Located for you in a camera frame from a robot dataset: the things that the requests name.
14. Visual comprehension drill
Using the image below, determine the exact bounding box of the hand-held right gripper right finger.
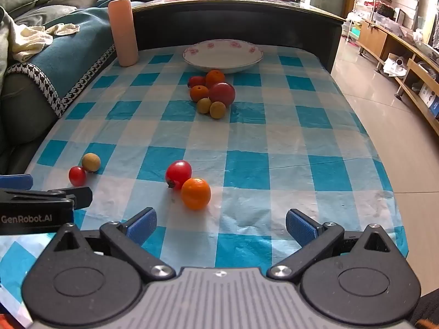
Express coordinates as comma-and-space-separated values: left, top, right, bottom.
268, 208, 400, 282

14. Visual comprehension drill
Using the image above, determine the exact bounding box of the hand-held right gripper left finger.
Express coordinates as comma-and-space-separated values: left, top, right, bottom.
43, 208, 176, 283

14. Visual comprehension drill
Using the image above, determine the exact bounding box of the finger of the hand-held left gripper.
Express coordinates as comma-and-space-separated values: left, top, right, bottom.
0, 187, 93, 210
0, 175, 34, 190

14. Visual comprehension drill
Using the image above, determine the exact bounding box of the red cherry tomato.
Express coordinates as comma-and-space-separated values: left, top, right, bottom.
69, 166, 86, 186

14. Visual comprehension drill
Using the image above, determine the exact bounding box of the red tomato with stem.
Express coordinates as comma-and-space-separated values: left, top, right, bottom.
165, 160, 193, 190

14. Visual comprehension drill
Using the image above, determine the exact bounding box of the large red tomato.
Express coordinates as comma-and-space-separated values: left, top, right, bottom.
209, 82, 236, 107

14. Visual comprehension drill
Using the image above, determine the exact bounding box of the white floral plate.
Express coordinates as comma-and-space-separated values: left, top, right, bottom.
182, 40, 264, 73

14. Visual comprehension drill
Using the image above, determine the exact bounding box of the blue white checkered tablecloth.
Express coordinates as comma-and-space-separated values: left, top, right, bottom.
0, 44, 409, 319

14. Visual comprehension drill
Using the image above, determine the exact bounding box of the cream cloth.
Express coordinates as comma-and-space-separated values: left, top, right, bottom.
7, 22, 81, 63

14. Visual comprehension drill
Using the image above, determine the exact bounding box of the teal blanket houndstooth trim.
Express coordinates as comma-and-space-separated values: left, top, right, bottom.
0, 5, 119, 119

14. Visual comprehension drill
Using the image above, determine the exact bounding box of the pink ribbed cylinder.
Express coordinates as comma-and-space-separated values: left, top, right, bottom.
108, 0, 139, 67

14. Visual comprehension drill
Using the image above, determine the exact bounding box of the white device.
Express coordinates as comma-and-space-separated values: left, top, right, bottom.
383, 53, 410, 76

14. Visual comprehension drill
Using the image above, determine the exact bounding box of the dark coffee table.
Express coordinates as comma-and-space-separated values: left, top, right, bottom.
130, 0, 346, 74

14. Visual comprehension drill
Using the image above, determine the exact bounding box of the wooden tv cabinet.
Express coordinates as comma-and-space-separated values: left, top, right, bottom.
357, 17, 439, 131

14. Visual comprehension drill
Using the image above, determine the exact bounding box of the white storage cart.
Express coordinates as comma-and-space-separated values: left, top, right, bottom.
345, 12, 364, 43

